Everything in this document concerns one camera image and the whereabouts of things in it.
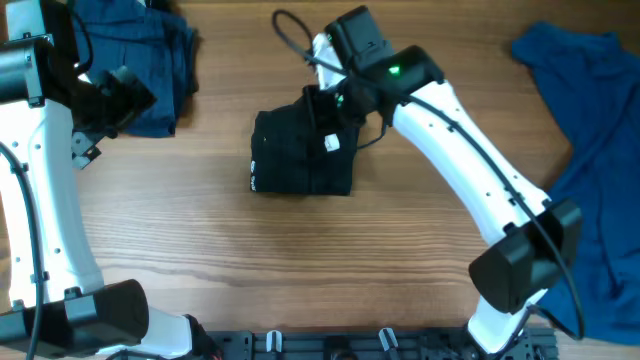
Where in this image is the blue t-shirt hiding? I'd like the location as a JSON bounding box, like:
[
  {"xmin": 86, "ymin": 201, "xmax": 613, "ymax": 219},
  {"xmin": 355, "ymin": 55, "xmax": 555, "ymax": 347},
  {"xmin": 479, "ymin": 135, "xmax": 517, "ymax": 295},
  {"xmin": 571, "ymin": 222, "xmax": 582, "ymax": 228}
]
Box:
[{"xmin": 512, "ymin": 22, "xmax": 639, "ymax": 345}]

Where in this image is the black t-shirt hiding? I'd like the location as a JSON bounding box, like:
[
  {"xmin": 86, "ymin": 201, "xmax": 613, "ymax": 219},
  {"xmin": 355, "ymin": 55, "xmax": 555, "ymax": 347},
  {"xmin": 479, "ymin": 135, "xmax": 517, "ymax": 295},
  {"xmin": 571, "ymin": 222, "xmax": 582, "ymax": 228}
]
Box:
[{"xmin": 249, "ymin": 97, "xmax": 359, "ymax": 196}]

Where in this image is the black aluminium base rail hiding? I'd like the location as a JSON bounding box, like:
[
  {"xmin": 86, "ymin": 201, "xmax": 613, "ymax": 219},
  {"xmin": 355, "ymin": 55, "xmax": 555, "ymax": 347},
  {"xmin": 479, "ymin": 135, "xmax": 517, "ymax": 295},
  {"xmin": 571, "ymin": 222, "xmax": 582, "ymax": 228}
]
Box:
[{"xmin": 210, "ymin": 327, "xmax": 559, "ymax": 360}]

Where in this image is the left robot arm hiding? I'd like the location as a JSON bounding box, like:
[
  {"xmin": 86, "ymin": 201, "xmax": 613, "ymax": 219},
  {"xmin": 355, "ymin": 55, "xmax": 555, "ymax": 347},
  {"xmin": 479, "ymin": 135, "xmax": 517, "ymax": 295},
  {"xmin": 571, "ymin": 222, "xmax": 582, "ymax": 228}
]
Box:
[{"xmin": 1, "ymin": 1, "xmax": 224, "ymax": 359}]

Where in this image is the folded dark blue shirt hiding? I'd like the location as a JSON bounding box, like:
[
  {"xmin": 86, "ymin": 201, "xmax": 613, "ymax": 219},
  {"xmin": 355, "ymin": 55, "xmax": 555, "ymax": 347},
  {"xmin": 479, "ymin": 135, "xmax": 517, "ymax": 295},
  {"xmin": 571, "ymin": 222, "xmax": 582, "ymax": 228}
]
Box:
[{"xmin": 73, "ymin": 0, "xmax": 198, "ymax": 138}]

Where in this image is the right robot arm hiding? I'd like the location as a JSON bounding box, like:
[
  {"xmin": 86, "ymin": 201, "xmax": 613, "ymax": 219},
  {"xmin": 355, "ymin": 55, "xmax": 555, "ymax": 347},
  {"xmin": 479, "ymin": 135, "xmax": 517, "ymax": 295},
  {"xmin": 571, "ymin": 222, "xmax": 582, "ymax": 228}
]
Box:
[{"xmin": 306, "ymin": 6, "xmax": 582, "ymax": 359}]

